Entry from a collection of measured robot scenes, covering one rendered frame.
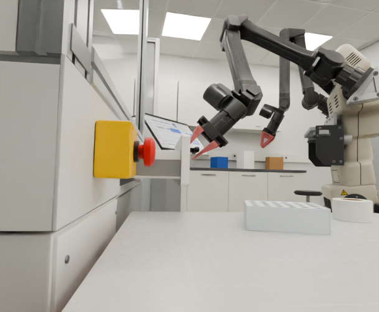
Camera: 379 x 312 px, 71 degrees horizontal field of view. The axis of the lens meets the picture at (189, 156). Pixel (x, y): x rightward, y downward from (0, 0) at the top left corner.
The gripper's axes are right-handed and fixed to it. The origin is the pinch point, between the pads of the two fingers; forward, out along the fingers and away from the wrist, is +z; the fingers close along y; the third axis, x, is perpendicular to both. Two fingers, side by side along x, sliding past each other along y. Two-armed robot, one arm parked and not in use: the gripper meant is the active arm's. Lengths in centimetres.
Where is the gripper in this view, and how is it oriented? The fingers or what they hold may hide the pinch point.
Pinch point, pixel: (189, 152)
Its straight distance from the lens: 73.2
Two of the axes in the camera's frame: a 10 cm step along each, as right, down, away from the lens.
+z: -7.2, 6.8, -1.2
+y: -6.8, -7.3, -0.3
